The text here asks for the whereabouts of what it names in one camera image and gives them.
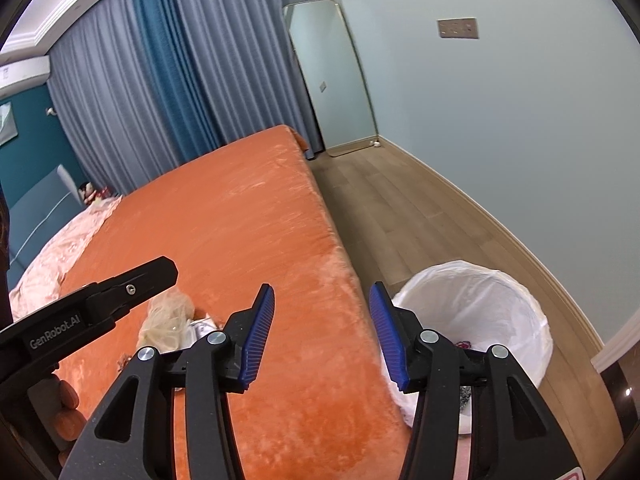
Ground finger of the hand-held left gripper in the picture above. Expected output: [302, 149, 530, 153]
[0, 256, 180, 386]

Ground pink satin quilt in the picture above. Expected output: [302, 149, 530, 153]
[9, 195, 123, 322]

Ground standing floor mirror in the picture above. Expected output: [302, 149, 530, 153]
[282, 0, 379, 157]

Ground grey curtain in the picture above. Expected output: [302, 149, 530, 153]
[47, 0, 182, 196]
[167, 0, 329, 157]

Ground small bedside items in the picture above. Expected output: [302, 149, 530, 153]
[77, 182, 112, 207]

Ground white air conditioner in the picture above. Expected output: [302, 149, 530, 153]
[0, 56, 52, 95]

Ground orange velvet bedspread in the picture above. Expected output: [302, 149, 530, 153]
[47, 124, 417, 480]

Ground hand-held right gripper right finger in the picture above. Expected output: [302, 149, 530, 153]
[368, 282, 572, 480]

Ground beige paper wad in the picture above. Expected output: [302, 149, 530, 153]
[137, 292, 197, 354]

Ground white lined trash bin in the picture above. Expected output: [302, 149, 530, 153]
[385, 260, 553, 436]

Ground blue upholstered headboard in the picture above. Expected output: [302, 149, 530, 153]
[7, 164, 88, 272]

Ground framed wall picture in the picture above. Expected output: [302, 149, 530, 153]
[0, 101, 20, 147]

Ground beige wall switch plate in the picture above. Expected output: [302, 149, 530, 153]
[437, 18, 478, 39]

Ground blue curtain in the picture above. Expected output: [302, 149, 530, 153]
[129, 0, 227, 166]

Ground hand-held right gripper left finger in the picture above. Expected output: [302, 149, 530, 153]
[59, 283, 276, 480]

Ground dark glossy door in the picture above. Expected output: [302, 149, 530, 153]
[600, 355, 640, 456]

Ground person's left hand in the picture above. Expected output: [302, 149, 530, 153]
[29, 374, 87, 456]

